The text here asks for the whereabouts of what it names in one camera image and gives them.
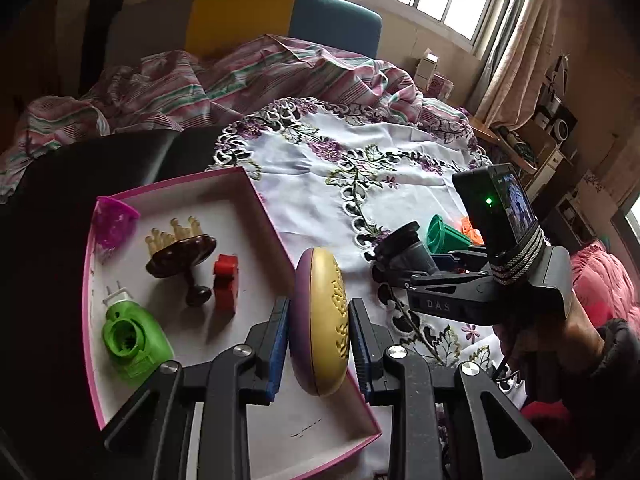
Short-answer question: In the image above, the brown scalp massager comb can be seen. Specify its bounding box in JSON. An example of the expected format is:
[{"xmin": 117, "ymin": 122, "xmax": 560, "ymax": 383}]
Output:
[{"xmin": 145, "ymin": 216, "xmax": 218, "ymax": 308}]

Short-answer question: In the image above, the person's right hand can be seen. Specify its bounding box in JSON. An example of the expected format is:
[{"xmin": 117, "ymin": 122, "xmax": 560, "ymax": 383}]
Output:
[{"xmin": 492, "ymin": 302, "xmax": 608, "ymax": 376}]

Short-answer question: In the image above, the red toy block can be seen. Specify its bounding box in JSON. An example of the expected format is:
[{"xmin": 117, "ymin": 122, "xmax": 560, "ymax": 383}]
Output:
[{"xmin": 212, "ymin": 253, "xmax": 242, "ymax": 315}]

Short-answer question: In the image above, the orange toy block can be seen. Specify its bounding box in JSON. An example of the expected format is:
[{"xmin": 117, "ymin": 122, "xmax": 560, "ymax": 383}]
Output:
[{"xmin": 460, "ymin": 216, "xmax": 486, "ymax": 247}]

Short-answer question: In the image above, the cluttered wooden shelf unit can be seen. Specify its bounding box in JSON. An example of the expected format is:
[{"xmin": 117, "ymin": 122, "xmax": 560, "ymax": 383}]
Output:
[{"xmin": 520, "ymin": 55, "xmax": 640, "ymax": 241}]

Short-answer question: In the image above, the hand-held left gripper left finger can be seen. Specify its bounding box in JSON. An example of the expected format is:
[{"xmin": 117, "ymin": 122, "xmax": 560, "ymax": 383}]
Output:
[{"xmin": 102, "ymin": 296, "xmax": 292, "ymax": 480}]

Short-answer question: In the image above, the red cloth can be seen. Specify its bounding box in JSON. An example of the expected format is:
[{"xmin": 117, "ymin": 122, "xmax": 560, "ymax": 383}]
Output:
[{"xmin": 522, "ymin": 240, "xmax": 640, "ymax": 480}]

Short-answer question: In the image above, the black leather cushion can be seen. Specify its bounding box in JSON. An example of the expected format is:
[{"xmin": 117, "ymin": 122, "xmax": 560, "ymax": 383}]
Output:
[{"xmin": 0, "ymin": 127, "xmax": 226, "ymax": 461}]

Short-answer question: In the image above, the black upright panel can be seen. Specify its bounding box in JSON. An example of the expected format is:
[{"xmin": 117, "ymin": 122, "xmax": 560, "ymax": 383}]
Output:
[{"xmin": 80, "ymin": 0, "xmax": 123, "ymax": 96}]

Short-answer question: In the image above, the white carton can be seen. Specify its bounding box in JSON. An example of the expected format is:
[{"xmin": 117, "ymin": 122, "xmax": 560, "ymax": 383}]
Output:
[{"xmin": 412, "ymin": 49, "xmax": 440, "ymax": 88}]

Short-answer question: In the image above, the magenta plastic funnel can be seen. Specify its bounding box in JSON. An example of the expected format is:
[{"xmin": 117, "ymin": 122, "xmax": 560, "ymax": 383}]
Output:
[{"xmin": 94, "ymin": 196, "xmax": 141, "ymax": 251}]

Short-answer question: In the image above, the green plug-in device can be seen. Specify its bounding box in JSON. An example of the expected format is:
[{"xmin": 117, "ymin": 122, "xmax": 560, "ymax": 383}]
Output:
[{"xmin": 101, "ymin": 282, "xmax": 175, "ymax": 388}]

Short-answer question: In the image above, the wooden nightstand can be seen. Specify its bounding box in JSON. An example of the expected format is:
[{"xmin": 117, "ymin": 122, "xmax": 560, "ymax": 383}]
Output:
[{"xmin": 467, "ymin": 115, "xmax": 538, "ymax": 171}]

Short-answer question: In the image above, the person's right forearm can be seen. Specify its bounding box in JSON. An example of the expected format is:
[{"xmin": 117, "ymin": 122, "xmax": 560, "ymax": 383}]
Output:
[{"xmin": 575, "ymin": 317, "xmax": 640, "ymax": 393}]

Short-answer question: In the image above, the long beige curtain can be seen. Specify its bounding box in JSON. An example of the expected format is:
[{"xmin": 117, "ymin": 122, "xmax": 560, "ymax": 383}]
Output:
[{"xmin": 472, "ymin": 0, "xmax": 561, "ymax": 126}]

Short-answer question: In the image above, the white embroidered floral tablecloth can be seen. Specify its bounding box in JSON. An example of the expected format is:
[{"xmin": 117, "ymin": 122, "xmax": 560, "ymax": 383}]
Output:
[{"xmin": 202, "ymin": 97, "xmax": 531, "ymax": 480}]

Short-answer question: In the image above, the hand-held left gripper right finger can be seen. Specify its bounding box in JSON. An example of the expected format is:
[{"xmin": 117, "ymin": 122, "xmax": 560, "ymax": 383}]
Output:
[{"xmin": 347, "ymin": 297, "xmax": 576, "ymax": 480}]

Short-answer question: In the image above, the striped pink bedsheet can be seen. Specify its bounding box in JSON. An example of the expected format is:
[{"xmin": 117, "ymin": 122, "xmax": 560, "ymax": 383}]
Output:
[{"xmin": 0, "ymin": 35, "xmax": 481, "ymax": 201}]

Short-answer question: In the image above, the yellow oval case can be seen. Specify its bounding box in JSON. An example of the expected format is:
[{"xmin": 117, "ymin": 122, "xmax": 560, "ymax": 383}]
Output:
[{"xmin": 289, "ymin": 246, "xmax": 351, "ymax": 397}]

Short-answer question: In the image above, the grey yellow blue headboard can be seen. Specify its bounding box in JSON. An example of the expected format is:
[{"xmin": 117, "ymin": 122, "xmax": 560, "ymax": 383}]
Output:
[{"xmin": 105, "ymin": 0, "xmax": 383, "ymax": 61}]

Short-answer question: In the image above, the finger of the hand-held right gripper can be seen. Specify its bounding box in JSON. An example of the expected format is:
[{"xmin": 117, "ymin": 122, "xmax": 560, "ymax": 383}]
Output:
[
  {"xmin": 372, "ymin": 265, "xmax": 488, "ymax": 292},
  {"xmin": 432, "ymin": 247, "xmax": 490, "ymax": 273}
]

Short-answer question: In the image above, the pink cardboard box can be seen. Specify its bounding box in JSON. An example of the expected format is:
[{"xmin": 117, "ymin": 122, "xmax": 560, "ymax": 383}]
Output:
[{"xmin": 82, "ymin": 166, "xmax": 383, "ymax": 480}]

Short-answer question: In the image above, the purple carton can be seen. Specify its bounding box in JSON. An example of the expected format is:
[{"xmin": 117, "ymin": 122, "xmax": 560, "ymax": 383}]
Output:
[{"xmin": 430, "ymin": 74, "xmax": 453, "ymax": 101}]

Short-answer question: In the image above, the green plastic cup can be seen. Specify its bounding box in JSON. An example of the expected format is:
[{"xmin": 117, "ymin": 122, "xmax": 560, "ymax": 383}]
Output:
[{"xmin": 426, "ymin": 214, "xmax": 473, "ymax": 256}]

